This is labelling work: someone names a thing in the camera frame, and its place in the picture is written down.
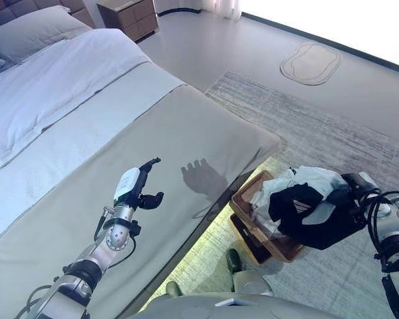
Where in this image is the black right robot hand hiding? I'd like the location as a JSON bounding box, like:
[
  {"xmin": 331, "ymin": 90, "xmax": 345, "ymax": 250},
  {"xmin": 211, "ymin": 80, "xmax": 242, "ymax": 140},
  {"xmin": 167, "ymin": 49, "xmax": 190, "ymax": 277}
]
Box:
[{"xmin": 329, "ymin": 171, "xmax": 380, "ymax": 227}]

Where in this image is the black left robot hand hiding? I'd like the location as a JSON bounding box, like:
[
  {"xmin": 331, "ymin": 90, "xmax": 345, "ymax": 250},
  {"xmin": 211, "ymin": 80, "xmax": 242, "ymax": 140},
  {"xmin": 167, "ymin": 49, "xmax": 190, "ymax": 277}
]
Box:
[{"xmin": 112, "ymin": 158, "xmax": 164, "ymax": 210}]

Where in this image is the black sports shirt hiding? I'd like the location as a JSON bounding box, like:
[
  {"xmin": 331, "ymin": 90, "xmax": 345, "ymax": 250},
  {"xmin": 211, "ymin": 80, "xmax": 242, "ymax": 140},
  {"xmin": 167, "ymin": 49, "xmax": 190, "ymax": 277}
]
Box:
[{"xmin": 268, "ymin": 184, "xmax": 370, "ymax": 251}]

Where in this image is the beige white shirt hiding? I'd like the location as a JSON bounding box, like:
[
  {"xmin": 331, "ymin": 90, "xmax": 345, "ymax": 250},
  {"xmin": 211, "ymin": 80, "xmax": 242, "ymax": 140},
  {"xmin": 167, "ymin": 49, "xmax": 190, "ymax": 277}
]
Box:
[{"xmin": 249, "ymin": 179, "xmax": 289, "ymax": 239}]

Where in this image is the bed with grey sheet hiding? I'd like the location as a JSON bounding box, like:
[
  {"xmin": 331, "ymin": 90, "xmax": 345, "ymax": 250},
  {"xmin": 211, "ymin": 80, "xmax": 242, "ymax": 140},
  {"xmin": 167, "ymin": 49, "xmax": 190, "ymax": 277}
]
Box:
[{"xmin": 0, "ymin": 28, "xmax": 283, "ymax": 319}]

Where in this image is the brown wicker basket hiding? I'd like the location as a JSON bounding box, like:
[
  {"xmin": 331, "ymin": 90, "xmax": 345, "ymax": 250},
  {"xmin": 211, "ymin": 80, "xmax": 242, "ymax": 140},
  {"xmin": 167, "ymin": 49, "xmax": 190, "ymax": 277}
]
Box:
[{"xmin": 231, "ymin": 169, "xmax": 306, "ymax": 264}]

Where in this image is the grey patterned rug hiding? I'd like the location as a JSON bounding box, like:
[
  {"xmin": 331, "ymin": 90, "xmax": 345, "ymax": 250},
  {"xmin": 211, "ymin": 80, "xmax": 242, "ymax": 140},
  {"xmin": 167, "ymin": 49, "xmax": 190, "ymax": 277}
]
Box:
[{"xmin": 142, "ymin": 70, "xmax": 399, "ymax": 319}]

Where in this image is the silver left robot leg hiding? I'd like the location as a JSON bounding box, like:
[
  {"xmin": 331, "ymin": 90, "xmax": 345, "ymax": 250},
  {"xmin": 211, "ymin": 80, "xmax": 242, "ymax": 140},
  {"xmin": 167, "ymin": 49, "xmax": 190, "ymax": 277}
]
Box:
[{"xmin": 166, "ymin": 281, "xmax": 184, "ymax": 296}]

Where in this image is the silver robot leg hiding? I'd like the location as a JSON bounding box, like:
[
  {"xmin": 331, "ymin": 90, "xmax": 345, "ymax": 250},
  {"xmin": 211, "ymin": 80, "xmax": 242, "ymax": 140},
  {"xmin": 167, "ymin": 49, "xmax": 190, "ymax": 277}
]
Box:
[
  {"xmin": 166, "ymin": 281, "xmax": 184, "ymax": 296},
  {"xmin": 226, "ymin": 248, "xmax": 276, "ymax": 297}
]

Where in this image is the light woven tray dark inside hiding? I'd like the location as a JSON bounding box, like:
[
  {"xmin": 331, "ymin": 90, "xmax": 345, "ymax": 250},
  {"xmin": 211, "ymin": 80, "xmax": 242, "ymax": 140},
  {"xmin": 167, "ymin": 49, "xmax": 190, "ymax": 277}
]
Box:
[{"xmin": 230, "ymin": 212, "xmax": 274, "ymax": 266}]

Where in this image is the white duvet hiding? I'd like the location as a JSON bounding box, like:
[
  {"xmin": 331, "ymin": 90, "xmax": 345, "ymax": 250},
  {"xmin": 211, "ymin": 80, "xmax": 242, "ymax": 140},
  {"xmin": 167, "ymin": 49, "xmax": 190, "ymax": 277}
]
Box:
[{"xmin": 0, "ymin": 29, "xmax": 154, "ymax": 174}]

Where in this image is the oval beige floor mat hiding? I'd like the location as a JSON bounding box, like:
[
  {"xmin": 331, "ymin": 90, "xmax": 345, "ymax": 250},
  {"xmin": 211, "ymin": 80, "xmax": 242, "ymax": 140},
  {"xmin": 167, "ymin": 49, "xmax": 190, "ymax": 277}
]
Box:
[{"xmin": 279, "ymin": 41, "xmax": 343, "ymax": 87}]

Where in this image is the silver right robot leg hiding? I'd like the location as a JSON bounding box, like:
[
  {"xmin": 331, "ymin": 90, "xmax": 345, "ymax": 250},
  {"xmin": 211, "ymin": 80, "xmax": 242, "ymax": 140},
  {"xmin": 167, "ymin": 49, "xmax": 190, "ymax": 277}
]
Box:
[{"xmin": 226, "ymin": 248, "xmax": 276, "ymax": 297}]

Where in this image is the grey robot torso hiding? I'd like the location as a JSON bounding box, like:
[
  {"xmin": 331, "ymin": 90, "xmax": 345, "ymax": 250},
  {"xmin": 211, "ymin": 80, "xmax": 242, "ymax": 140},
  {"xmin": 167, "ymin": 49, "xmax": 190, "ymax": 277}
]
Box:
[{"xmin": 124, "ymin": 291, "xmax": 321, "ymax": 319}]

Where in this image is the brown wooden nightstand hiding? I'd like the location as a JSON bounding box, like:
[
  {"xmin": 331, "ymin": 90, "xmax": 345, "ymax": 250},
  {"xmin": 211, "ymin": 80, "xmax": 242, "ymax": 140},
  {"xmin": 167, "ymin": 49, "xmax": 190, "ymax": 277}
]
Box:
[{"xmin": 96, "ymin": 0, "xmax": 159, "ymax": 43}]

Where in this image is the white curtain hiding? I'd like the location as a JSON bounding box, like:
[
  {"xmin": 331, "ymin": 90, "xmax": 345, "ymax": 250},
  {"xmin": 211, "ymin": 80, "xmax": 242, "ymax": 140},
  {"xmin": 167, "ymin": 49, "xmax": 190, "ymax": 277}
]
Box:
[{"xmin": 154, "ymin": 0, "xmax": 243, "ymax": 23}]

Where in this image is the brown padded headboard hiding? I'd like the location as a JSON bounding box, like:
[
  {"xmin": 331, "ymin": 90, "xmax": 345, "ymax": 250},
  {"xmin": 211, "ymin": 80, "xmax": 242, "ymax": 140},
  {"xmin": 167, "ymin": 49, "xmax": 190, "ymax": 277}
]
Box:
[{"xmin": 0, "ymin": 0, "xmax": 96, "ymax": 31}]

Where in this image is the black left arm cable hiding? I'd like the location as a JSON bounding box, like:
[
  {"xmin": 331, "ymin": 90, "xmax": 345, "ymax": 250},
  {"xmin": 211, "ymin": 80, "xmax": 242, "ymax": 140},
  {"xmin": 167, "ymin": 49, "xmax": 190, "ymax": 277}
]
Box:
[{"xmin": 94, "ymin": 205, "xmax": 143, "ymax": 264}]

